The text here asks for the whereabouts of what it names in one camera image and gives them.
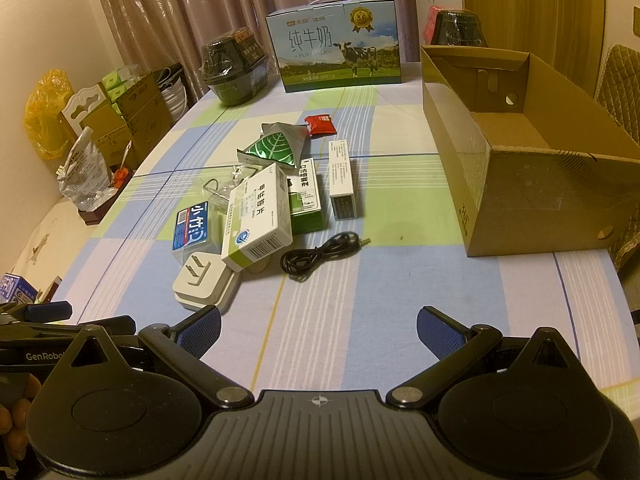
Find blue label clear package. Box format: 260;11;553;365
171;201;224;263

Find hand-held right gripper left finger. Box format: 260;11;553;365
42;305;256;408

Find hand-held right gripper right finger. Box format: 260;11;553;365
385;305;601;408

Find green leaf foil pouch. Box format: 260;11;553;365
236;122;308;168

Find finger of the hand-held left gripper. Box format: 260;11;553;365
30;315;137;339
0;300;73;326

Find brown printed storage carton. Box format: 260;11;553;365
115;62;183;133

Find white barcode medicine box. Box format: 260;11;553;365
220;162;293;272

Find yellow plastic bag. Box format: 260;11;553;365
24;71;76;161

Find pink shiny curtain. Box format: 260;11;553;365
87;0;416;106

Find brown cardboard box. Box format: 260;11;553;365
420;45;640;258

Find person's left hand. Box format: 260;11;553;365
0;374;42;463

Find blue cow milk carton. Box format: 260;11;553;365
265;0;403;93

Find green white medicine box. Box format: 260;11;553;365
286;157;323;234

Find cardboard carton white cutout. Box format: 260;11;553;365
59;85;142;173

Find wrapped black bowl brown label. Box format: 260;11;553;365
201;27;268;107

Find wooden door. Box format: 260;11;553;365
460;0;606;96

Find black audio cable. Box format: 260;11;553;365
280;231;373;277

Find cream embroidered cloth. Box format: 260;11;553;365
0;194;126;306

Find small blue box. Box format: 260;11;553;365
0;272;40;307

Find checked tablecloth desktop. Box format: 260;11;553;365
62;60;636;396

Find white power adapter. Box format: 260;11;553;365
172;251;242;312

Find silver foil bag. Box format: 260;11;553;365
56;126;114;211

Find narrow white medicine box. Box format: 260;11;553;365
327;139;359;221

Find dark red wooden tray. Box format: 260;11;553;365
77;175;136;226

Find stack of white bowls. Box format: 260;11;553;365
159;72;189;123

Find wrapped black bowl red pack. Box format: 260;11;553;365
424;6;488;48

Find small red packet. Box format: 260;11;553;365
305;114;337;137

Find clear packed wire rack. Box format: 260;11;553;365
201;164;253;211

